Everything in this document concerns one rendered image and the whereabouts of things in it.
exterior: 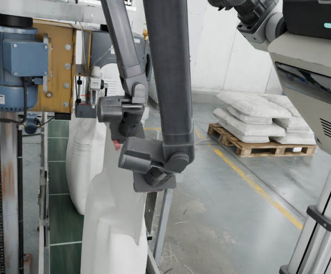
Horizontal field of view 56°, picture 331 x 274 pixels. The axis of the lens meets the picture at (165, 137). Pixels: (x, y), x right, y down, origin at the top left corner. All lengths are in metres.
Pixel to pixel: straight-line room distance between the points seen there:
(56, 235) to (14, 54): 0.97
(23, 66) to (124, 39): 0.29
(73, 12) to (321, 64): 0.73
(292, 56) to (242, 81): 5.59
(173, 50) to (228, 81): 5.82
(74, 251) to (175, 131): 1.10
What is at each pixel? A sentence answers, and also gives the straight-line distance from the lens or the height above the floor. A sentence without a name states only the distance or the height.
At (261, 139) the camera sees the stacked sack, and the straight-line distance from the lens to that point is 4.05.
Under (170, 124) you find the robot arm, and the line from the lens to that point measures 0.54.
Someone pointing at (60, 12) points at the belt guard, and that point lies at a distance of 1.06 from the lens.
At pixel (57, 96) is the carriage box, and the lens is 1.24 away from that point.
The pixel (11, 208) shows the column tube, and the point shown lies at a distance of 1.52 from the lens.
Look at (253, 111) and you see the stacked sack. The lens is 3.71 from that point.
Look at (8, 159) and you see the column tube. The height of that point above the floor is 0.80.
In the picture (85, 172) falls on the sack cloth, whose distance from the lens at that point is 1.67.
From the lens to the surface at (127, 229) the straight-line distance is 0.97.
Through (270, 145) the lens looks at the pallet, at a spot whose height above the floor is 0.14.
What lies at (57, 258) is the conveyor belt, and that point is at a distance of 1.53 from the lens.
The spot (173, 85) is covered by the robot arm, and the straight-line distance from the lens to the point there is 0.48.
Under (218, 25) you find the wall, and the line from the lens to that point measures 5.94.
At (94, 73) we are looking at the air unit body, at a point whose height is 1.20.
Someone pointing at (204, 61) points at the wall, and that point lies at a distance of 5.91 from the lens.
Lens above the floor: 1.43
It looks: 21 degrees down
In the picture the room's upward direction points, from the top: 9 degrees clockwise
